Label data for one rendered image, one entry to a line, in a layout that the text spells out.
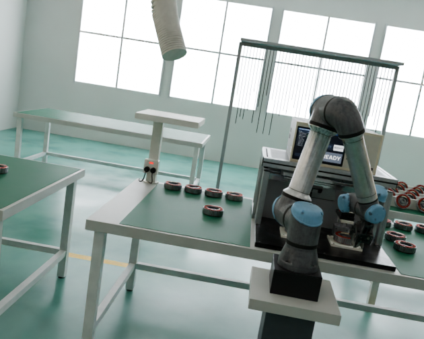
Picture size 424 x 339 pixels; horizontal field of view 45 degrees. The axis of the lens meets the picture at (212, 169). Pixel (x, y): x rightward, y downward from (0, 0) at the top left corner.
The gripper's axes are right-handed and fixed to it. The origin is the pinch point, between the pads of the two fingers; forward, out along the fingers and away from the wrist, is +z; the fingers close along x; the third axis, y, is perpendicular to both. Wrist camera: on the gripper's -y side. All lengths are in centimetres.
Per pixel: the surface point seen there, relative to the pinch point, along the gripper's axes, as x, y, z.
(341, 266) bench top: -4.8, 8.4, 6.6
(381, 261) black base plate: 14.4, 0.1, 8.4
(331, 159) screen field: -12.1, -46.0, -10.0
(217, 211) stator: -65, -29, 24
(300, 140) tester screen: -29, -49, -16
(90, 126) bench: -225, -265, 165
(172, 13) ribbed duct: -115, -138, -32
